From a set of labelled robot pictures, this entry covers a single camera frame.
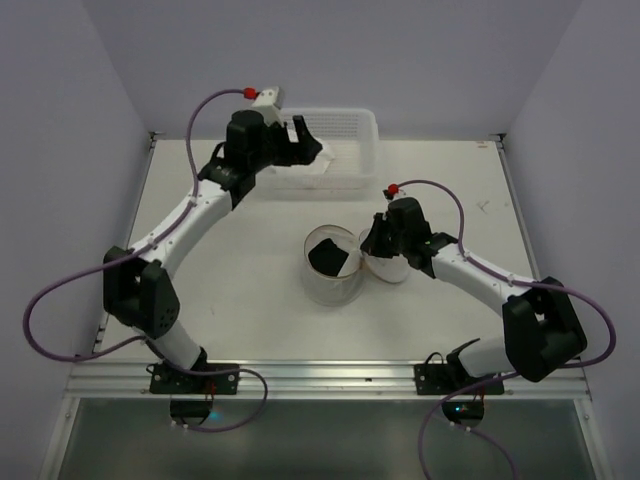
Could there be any white bra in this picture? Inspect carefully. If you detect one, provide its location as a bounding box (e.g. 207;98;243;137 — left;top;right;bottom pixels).
265;140;335;177

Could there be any black bra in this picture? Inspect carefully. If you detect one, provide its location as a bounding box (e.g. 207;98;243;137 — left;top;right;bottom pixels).
307;238;349;277

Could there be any white mesh laundry bag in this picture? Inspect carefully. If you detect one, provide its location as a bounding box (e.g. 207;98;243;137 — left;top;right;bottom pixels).
300;224;409;307

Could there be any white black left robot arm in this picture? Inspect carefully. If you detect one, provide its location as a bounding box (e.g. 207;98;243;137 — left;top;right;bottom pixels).
103;110;322;372

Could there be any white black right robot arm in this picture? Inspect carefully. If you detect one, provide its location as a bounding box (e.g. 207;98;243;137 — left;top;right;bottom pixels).
361;197;588;382

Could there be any white perforated plastic basket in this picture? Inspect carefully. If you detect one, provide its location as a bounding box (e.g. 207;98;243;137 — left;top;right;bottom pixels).
255;108;380;200

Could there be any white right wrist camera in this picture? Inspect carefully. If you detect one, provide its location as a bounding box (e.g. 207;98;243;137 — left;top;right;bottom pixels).
383;183;404;202

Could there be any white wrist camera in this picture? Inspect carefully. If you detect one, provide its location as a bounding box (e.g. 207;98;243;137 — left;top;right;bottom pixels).
243;86;285;126
383;183;404;202

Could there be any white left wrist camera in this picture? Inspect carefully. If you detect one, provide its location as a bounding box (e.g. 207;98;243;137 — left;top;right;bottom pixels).
243;86;285;126

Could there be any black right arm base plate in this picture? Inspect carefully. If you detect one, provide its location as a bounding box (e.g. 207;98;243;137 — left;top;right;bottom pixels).
413;352;496;396

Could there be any aluminium table edge rail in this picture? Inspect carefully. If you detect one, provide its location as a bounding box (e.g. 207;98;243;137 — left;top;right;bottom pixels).
64;359;590;400

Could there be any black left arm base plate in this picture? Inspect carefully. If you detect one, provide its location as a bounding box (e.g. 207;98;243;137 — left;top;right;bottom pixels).
146;363;240;395

